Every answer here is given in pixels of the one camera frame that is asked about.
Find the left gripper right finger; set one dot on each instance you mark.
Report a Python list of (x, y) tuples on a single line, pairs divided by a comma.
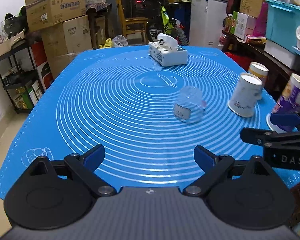
[(215, 168)]

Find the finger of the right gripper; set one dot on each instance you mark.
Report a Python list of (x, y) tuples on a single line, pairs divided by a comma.
[(284, 122), (270, 139)]

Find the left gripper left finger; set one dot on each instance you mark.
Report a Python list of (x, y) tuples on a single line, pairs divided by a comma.
[(82, 169)]

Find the clear plastic cup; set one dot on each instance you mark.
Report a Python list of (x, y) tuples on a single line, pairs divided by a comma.
[(189, 106)]

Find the white paper cup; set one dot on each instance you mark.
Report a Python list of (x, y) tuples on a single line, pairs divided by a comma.
[(245, 95)]

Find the yellow banded paper cup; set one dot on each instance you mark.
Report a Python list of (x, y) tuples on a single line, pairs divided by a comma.
[(259, 71)]

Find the purple snack canister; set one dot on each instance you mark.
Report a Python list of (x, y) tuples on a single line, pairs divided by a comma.
[(289, 100)]

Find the dark wooden side table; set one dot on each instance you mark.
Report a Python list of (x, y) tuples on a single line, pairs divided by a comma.
[(243, 54)]

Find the blue silicone baking mat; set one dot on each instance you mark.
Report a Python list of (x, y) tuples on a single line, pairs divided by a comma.
[(123, 99)]

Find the green white carton box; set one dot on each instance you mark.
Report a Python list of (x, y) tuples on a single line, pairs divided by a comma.
[(239, 25)]

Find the teal plastic storage bin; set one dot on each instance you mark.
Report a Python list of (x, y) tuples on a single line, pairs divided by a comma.
[(282, 22)]

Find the black metal shelf rack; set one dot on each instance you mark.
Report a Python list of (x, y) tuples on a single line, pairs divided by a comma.
[(25, 74)]

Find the white tissue box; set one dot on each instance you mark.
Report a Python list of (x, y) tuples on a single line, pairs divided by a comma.
[(167, 52)]

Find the large lower cardboard box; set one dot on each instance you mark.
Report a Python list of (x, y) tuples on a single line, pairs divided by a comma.
[(64, 41)]

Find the white chest freezer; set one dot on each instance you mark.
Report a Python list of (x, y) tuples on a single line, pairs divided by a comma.
[(206, 22)]

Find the wooden chair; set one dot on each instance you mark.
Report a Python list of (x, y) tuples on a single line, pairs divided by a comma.
[(133, 25)]

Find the green black bicycle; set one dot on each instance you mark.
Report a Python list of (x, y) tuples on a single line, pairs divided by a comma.
[(160, 14)]

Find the open top cardboard box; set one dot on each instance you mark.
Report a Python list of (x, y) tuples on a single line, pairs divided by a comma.
[(42, 14)]

